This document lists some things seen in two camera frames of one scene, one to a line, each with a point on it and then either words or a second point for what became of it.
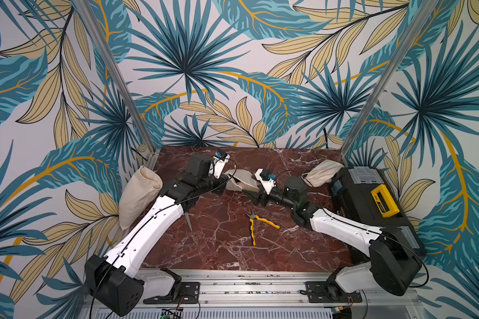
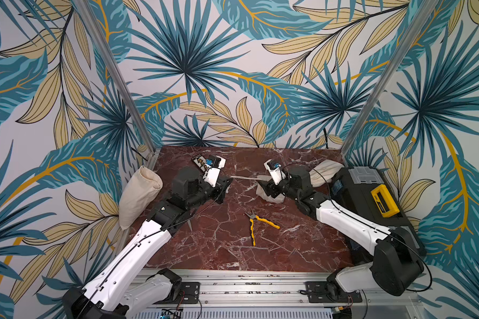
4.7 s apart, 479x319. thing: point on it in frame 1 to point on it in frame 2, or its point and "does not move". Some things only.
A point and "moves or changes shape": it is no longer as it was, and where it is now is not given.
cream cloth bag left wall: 138,195 does not move
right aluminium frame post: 388,77 does not move
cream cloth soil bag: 239,179 moves or changes shape
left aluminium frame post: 120,79 does not move
